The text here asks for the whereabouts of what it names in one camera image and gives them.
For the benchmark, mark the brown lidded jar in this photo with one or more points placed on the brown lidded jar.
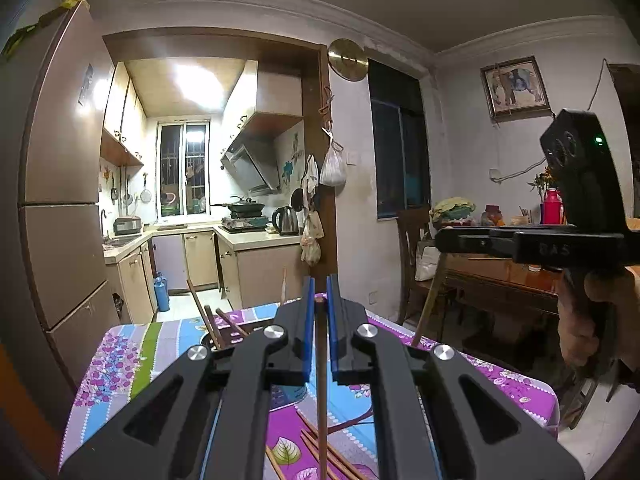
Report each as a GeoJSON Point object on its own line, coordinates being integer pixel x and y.
{"type": "Point", "coordinates": [492, 215]}

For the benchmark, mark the red thermos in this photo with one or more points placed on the red thermos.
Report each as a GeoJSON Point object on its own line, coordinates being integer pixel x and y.
{"type": "Point", "coordinates": [552, 207]}

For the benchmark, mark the gas stove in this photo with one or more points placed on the gas stove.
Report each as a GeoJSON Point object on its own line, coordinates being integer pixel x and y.
{"type": "Point", "coordinates": [244, 223]}

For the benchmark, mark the round brass wall plate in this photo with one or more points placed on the round brass wall plate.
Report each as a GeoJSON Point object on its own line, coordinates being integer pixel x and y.
{"type": "Point", "coordinates": [347, 59]}

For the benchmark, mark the yellow bag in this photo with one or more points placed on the yellow bag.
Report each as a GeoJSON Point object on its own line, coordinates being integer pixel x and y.
{"type": "Point", "coordinates": [71, 1]}

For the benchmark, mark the steel range hood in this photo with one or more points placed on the steel range hood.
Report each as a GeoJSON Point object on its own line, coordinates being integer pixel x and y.
{"type": "Point", "coordinates": [250, 165]}

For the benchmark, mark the kitchen ceiling light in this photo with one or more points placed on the kitchen ceiling light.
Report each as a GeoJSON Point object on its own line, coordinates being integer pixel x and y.
{"type": "Point", "coordinates": [197, 82]}

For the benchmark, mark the beige hanging bag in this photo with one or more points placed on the beige hanging bag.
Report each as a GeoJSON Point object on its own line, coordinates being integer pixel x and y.
{"type": "Point", "coordinates": [311, 242]}

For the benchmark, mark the white wall switch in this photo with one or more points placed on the white wall switch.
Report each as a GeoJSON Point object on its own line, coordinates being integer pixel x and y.
{"type": "Point", "coordinates": [352, 158]}

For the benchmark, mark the beige wall cabinets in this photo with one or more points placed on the beige wall cabinets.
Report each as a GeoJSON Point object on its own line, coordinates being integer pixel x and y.
{"type": "Point", "coordinates": [122, 120]}
{"type": "Point", "coordinates": [270, 90]}

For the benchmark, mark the white hanging cloth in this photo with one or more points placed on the white hanging cloth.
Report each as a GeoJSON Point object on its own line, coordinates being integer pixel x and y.
{"type": "Point", "coordinates": [311, 175]}

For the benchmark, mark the hanging strainer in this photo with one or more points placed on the hanging strainer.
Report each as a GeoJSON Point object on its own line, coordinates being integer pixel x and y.
{"type": "Point", "coordinates": [145, 195]}

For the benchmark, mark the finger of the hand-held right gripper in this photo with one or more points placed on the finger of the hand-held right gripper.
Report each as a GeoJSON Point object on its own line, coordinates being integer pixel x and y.
{"type": "Point", "coordinates": [500, 229]}
{"type": "Point", "coordinates": [470, 242]}

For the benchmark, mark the flower bouquet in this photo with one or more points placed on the flower bouquet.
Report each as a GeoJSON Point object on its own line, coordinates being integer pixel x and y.
{"type": "Point", "coordinates": [542, 180]}

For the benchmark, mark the dark wooden chair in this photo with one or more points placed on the dark wooden chair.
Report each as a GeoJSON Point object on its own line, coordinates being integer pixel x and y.
{"type": "Point", "coordinates": [410, 230]}

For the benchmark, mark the brown wooden door frame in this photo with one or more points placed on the brown wooden door frame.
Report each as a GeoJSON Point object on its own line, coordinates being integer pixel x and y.
{"type": "Point", "coordinates": [200, 42]}

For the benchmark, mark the dark window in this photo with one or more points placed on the dark window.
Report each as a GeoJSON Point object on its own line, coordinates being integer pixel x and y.
{"type": "Point", "coordinates": [400, 150]}

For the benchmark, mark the barred kitchen window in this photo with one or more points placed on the barred kitchen window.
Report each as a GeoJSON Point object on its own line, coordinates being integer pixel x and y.
{"type": "Point", "coordinates": [182, 170]}

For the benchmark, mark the pale wooden chopstick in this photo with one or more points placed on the pale wooden chopstick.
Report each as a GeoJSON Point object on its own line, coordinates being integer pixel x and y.
{"type": "Point", "coordinates": [283, 287]}
{"type": "Point", "coordinates": [429, 300]}

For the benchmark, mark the refrigerator label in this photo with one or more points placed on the refrigerator label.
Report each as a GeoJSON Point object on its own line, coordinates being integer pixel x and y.
{"type": "Point", "coordinates": [85, 85]}

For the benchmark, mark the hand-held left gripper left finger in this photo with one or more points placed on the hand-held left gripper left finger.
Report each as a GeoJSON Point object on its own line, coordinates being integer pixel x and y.
{"type": "Point", "coordinates": [307, 350]}

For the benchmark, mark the green folded bag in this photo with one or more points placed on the green folded bag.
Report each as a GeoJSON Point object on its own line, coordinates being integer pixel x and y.
{"type": "Point", "coordinates": [20, 37]}

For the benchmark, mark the dark wooden side table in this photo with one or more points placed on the dark wooden side table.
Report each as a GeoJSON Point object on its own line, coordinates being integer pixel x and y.
{"type": "Point", "coordinates": [500, 272]}

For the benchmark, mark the framed elephant picture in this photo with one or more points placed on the framed elephant picture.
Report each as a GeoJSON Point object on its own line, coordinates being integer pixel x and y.
{"type": "Point", "coordinates": [515, 87]}

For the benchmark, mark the steel electric kettle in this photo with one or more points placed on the steel electric kettle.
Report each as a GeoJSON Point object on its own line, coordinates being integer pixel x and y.
{"type": "Point", "coordinates": [286, 222]}

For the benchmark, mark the flower wall sticker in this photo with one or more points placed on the flower wall sticker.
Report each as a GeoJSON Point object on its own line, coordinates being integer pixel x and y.
{"type": "Point", "coordinates": [291, 165]}

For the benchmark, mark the floral striped tablecloth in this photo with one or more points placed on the floral striped tablecloth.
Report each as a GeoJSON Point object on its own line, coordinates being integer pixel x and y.
{"type": "Point", "coordinates": [125, 360]}

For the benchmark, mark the person's right hand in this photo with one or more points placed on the person's right hand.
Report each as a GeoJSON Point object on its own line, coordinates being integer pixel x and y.
{"type": "Point", "coordinates": [575, 320]}

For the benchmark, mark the dark wooden chopstick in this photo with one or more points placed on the dark wooden chopstick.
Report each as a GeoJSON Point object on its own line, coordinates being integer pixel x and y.
{"type": "Point", "coordinates": [231, 321]}
{"type": "Point", "coordinates": [200, 310]}
{"type": "Point", "coordinates": [212, 325]}
{"type": "Point", "coordinates": [322, 410]}

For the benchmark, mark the black wok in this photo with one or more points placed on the black wok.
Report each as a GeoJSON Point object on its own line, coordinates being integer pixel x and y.
{"type": "Point", "coordinates": [242, 206]}

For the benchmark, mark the blue plastic bottle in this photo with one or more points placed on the blue plastic bottle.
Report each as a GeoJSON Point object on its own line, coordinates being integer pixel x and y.
{"type": "Point", "coordinates": [161, 292]}

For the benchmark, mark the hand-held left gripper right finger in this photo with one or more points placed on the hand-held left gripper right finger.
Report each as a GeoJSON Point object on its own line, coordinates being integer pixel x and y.
{"type": "Point", "coordinates": [336, 350]}

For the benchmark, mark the fruit basket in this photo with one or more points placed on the fruit basket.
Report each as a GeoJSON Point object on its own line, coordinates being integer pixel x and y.
{"type": "Point", "coordinates": [452, 210]}

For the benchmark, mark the white hanging plastic bag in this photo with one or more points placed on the white hanging plastic bag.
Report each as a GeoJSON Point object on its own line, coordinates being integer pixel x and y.
{"type": "Point", "coordinates": [332, 167]}

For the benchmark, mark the beige base cabinets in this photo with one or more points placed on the beige base cabinets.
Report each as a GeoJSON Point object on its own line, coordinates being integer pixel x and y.
{"type": "Point", "coordinates": [200, 260]}

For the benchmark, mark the black hanging frying pan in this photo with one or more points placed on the black hanging frying pan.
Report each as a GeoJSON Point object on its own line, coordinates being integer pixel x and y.
{"type": "Point", "coordinates": [298, 199]}

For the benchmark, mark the brown refrigerator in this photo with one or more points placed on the brown refrigerator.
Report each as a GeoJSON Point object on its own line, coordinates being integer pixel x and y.
{"type": "Point", "coordinates": [60, 160]}

